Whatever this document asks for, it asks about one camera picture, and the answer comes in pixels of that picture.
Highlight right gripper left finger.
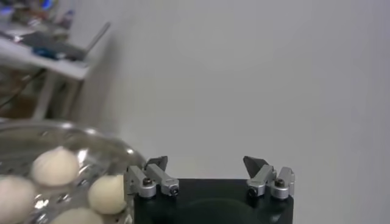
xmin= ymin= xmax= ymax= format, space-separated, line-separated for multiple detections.
xmin=124 ymin=155 xmax=180 ymax=199

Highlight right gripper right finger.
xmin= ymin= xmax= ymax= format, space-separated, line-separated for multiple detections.
xmin=243 ymin=155 xmax=296 ymax=200

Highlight white steamed baozi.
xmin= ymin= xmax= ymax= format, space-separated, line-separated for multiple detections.
xmin=87 ymin=175 xmax=128 ymax=215
xmin=31 ymin=146 xmax=81 ymax=187
xmin=0 ymin=176 xmax=37 ymax=224
xmin=50 ymin=207 xmax=104 ymax=224

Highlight stainless steel steamer basket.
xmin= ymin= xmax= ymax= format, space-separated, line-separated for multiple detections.
xmin=0 ymin=119 xmax=147 ymax=224

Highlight white side table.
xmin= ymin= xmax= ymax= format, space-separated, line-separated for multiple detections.
xmin=0 ymin=36 xmax=92 ymax=121

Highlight grey open laptop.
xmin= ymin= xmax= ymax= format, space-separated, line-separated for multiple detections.
xmin=19 ymin=21 xmax=112 ymax=61

